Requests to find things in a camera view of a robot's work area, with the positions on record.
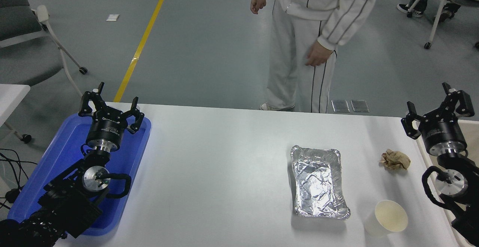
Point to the small white side table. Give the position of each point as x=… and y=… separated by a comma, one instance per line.
x=11, y=97

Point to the grey wheeled office chair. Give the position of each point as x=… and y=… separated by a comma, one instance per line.
x=22, y=61

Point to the person's right hand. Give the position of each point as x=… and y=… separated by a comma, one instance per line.
x=258, y=3

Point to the white paper cup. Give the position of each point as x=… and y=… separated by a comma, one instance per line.
x=389, y=217

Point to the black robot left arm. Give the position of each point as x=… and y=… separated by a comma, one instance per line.
x=67, y=202

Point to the blue plastic tray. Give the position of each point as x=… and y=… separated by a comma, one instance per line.
x=63, y=146

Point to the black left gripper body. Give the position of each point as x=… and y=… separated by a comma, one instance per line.
x=106, y=129

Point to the metal floor plate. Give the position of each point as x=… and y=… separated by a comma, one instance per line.
x=340, y=106
x=360, y=106

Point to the crumpled tan paper ball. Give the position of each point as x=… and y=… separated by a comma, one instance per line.
x=394, y=160

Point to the person's left hand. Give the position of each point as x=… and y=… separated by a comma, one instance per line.
x=318, y=54

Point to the large pale bin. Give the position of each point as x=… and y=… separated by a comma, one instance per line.
x=473, y=136

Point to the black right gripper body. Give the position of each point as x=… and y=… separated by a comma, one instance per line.
x=443, y=131

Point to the crinkled foil tray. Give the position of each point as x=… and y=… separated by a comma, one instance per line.
x=318, y=183

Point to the white-framed wheeled chair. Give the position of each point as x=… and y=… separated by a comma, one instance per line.
x=437, y=18

